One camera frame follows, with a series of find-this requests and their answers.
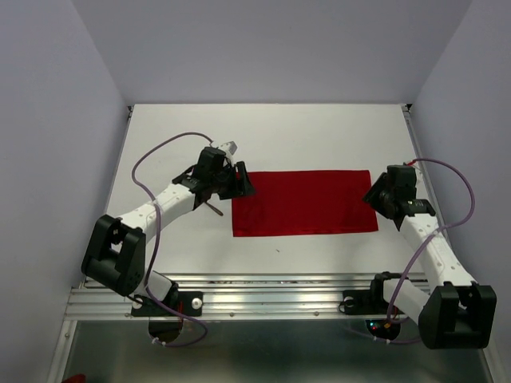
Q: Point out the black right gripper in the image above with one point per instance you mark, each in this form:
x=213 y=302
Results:
x=372 y=194

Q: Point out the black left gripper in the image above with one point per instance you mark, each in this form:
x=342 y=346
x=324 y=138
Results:
x=243 y=187

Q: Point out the red cloth napkin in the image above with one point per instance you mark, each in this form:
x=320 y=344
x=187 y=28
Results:
x=319 y=202

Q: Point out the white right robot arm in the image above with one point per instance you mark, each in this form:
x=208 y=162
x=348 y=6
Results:
x=451 y=309

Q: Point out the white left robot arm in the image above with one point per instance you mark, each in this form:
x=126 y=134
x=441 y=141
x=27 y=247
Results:
x=141 y=225

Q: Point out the dark wooden spoon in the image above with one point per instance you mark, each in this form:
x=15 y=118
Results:
x=215 y=209

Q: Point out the red object bottom left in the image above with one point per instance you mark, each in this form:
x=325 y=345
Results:
x=77 y=378

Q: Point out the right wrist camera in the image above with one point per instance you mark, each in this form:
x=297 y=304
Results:
x=418 y=171

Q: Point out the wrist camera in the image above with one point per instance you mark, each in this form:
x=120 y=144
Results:
x=228 y=147
x=418 y=171

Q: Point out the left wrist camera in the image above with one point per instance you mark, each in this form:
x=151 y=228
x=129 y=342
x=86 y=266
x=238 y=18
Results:
x=228 y=147

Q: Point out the aluminium right side rail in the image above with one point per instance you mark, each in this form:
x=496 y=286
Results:
x=425 y=185

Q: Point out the aluminium rail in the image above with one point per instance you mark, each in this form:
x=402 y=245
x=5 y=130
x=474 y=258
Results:
x=425 y=185
x=108 y=191

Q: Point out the aluminium front rail frame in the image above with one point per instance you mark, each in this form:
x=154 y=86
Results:
x=233 y=297

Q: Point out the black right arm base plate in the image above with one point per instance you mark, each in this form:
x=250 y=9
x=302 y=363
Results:
x=364 y=302

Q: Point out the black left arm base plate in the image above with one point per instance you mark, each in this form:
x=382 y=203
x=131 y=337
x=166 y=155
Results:
x=185 y=302

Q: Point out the aluminium left side rail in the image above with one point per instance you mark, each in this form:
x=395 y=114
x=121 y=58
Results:
x=108 y=191

